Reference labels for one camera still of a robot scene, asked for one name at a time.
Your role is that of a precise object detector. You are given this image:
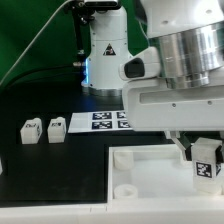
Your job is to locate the black cable on table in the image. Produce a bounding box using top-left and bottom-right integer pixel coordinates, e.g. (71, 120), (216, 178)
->
(0, 65), (84, 98)

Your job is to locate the white marker sheet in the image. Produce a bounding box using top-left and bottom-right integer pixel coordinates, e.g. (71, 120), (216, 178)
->
(68, 110), (131, 133)

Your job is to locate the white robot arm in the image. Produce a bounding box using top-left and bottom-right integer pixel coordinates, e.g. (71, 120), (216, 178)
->
(120, 0), (224, 131)

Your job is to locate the white part left edge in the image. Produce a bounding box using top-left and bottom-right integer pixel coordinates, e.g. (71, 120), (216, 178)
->
(0, 158), (3, 175)

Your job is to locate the black camera stand pole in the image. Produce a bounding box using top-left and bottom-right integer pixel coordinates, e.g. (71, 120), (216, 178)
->
(64, 0), (95, 64)

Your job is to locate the white cable left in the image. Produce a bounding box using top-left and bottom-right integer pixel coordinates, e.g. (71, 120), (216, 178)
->
(0, 0), (75, 88)

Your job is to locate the white front rail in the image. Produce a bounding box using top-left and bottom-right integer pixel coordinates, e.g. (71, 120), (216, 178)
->
(0, 197), (224, 224)

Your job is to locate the white square table top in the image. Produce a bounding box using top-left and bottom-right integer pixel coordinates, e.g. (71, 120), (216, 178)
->
(108, 144), (224, 201)

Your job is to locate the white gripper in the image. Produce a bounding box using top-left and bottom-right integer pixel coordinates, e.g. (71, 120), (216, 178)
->
(122, 79), (224, 161)

